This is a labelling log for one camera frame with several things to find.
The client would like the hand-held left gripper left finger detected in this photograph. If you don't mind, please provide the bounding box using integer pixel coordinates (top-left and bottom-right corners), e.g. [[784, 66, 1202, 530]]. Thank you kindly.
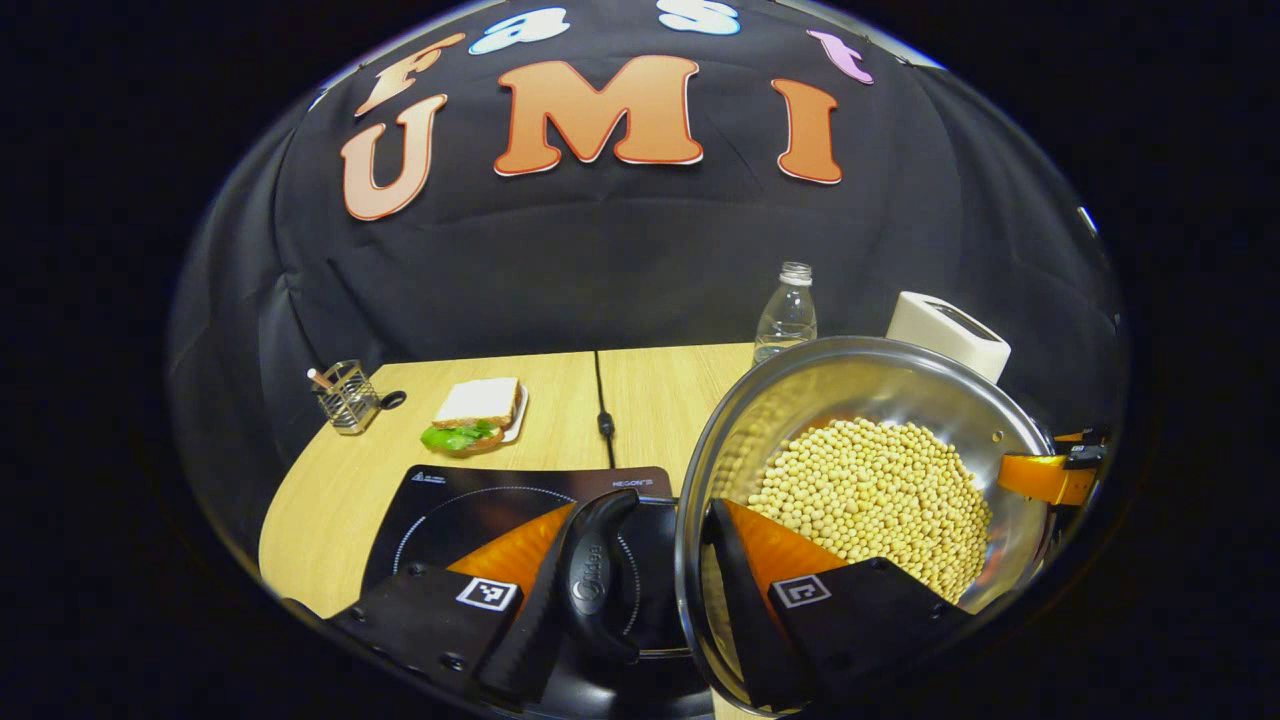
[[285, 502, 579, 711]]

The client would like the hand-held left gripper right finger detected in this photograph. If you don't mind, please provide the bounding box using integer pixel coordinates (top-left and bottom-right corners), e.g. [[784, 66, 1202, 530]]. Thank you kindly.
[[705, 498, 976, 713]]

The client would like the black induction cooktop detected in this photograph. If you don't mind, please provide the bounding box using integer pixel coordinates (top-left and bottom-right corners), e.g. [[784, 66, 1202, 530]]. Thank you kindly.
[[362, 465, 716, 720]]

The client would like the steel pot with soybeans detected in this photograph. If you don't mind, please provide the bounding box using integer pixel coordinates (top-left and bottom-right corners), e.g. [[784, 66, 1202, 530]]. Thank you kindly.
[[555, 335, 1056, 717]]

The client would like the white toaster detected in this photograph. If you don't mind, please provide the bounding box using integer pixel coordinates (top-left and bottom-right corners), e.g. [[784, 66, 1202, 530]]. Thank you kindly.
[[886, 291, 1012, 384]]

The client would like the sandwich on white plate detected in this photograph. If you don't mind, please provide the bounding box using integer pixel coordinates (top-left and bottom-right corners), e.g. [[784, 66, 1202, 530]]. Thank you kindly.
[[420, 377, 529, 456]]

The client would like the clear plastic water bottle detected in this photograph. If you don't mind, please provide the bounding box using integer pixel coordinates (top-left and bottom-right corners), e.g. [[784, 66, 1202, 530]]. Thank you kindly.
[[753, 262, 818, 366]]

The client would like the black power cable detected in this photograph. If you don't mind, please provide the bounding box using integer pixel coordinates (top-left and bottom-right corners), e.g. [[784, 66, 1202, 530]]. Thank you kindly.
[[593, 350, 617, 469]]

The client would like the wire mesh holder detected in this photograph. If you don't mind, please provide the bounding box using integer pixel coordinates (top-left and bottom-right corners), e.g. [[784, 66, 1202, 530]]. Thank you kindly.
[[307, 360, 383, 436]]

